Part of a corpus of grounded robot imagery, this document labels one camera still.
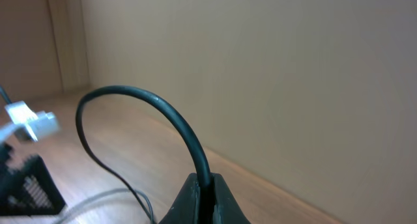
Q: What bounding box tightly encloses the left camera black cable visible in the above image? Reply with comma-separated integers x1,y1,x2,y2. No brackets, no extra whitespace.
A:
0,85,12,105

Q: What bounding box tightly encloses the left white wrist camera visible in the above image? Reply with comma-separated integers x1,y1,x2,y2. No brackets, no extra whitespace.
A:
1,101,61,144

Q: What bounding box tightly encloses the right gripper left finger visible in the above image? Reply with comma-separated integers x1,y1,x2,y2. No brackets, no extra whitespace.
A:
159,173,199,224

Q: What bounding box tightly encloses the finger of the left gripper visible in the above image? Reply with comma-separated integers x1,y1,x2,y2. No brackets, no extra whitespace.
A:
1,155,66,216

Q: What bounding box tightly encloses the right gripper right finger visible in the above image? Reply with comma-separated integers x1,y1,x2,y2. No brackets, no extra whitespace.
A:
212,173,250,224

